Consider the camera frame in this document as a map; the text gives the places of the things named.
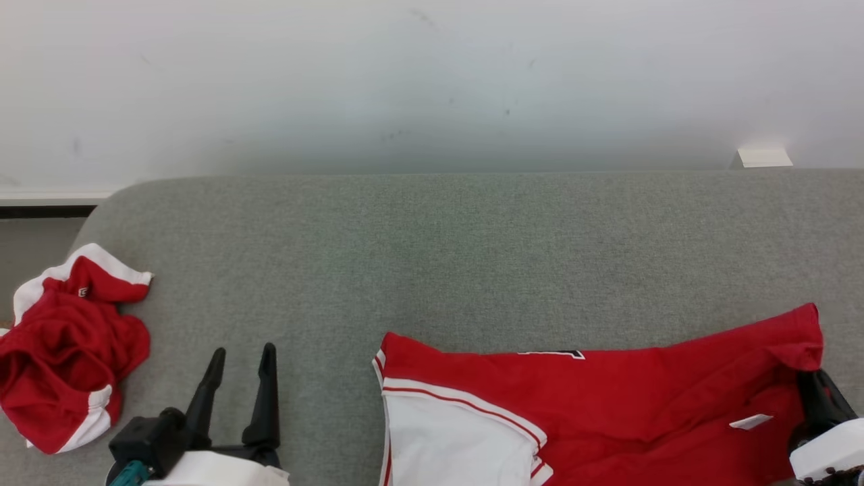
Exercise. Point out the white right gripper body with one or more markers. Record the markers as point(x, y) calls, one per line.
point(833, 452)

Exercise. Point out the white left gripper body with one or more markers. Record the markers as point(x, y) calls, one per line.
point(223, 472)

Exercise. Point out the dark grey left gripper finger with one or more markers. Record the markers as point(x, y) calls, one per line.
point(266, 418)
point(202, 412)

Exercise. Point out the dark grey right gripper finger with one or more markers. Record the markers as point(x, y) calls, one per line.
point(838, 405)
point(812, 412)

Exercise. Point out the red shorts with number 23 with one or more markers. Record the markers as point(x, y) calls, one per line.
point(67, 351)

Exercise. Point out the red and white jersey shirt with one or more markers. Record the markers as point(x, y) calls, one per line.
point(607, 405)

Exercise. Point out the grey fabric sofa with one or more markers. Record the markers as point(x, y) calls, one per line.
point(405, 256)

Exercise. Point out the small white box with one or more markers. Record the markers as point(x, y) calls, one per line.
point(764, 157)

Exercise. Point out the white baseboard strip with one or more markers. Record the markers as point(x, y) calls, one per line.
point(47, 197)

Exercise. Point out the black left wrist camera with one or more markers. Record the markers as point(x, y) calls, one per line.
point(145, 439)

